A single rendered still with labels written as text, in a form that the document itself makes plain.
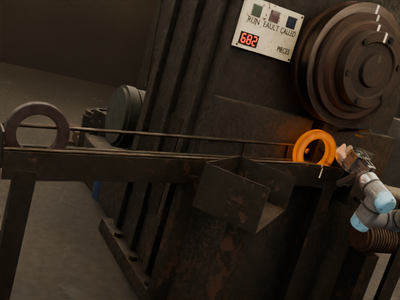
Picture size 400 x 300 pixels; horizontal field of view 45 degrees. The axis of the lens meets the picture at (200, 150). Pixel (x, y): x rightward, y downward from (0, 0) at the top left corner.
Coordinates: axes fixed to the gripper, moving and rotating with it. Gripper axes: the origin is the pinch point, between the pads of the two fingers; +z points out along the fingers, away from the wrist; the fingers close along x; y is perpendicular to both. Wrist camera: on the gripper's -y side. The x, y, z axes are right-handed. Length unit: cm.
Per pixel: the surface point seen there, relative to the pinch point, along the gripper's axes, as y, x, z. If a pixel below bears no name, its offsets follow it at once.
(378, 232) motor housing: -18.0, -18.3, -26.9
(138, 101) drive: -56, 47, 102
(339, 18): 46, 25, 12
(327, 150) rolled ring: -0.1, 6.3, -2.0
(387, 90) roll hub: 31.3, -1.8, -1.7
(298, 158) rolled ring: -4.6, 19.7, -4.3
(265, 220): -3, 55, -43
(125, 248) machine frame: -81, 62, 12
